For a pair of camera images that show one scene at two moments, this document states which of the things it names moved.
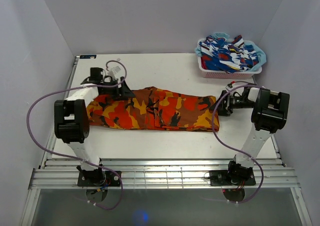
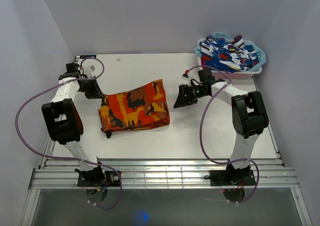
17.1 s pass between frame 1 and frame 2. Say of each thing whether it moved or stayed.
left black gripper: moved
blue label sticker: stayed
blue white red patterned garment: stayed
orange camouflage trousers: moved
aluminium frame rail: stayed
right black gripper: moved
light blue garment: stayed
